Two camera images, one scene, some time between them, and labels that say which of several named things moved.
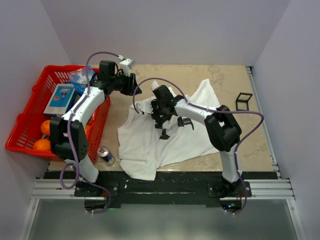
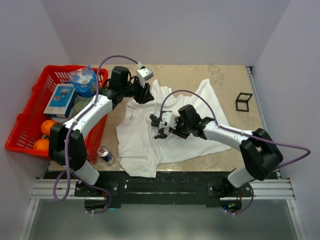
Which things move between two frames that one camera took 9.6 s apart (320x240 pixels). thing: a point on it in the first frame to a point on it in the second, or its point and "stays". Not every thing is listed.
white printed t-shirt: [145, 141] stays
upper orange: [45, 127] stays
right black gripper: [155, 113] to [176, 131]
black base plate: [162, 190] stays
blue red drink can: [105, 154] stays
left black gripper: [132, 88] to [145, 95]
